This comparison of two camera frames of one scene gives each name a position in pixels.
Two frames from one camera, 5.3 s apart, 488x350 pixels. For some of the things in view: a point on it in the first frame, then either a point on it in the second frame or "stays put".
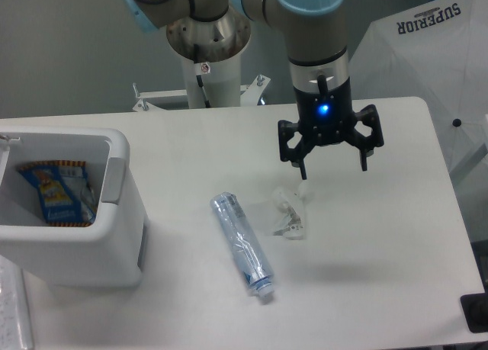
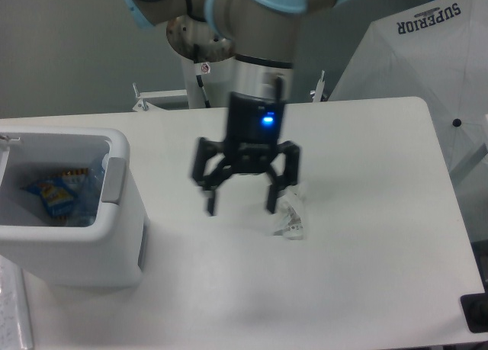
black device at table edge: (475, 308) stays put
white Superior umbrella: (436, 49) stays put
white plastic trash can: (110, 252) stays put
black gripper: (325, 117) -> (252, 132)
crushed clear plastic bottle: (249, 252) -> (88, 181)
